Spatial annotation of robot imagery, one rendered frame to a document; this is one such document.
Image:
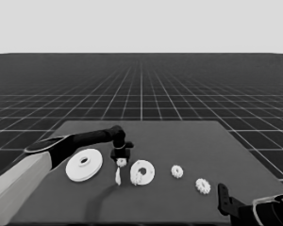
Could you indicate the small thin white T-shaped piece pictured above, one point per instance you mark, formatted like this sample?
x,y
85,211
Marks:
x,y
118,177

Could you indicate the large thick white disc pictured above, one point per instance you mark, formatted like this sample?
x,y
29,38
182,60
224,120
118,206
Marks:
x,y
77,171

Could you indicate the white round carrier with pins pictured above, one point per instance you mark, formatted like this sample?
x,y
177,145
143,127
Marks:
x,y
149,175

